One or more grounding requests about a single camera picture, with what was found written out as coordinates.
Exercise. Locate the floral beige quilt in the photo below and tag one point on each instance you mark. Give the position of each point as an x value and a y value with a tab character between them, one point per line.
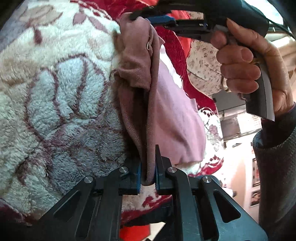
203	68

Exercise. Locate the pink garment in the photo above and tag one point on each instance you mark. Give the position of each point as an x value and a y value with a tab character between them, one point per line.
155	111

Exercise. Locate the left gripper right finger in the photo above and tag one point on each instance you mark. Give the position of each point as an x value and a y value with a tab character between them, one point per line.
165	174

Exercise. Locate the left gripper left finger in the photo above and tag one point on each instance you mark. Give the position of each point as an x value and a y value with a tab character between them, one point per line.
130	177

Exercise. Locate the grey sleeved right forearm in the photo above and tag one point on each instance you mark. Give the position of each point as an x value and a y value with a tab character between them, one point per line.
274	148

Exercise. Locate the person's right hand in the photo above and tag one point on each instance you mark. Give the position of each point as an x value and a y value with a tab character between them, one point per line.
241	73

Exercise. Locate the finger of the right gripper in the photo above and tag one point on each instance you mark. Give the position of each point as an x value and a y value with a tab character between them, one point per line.
146	12
165	21

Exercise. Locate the cream red leaf blanket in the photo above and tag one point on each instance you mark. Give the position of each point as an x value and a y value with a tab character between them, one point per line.
60	118

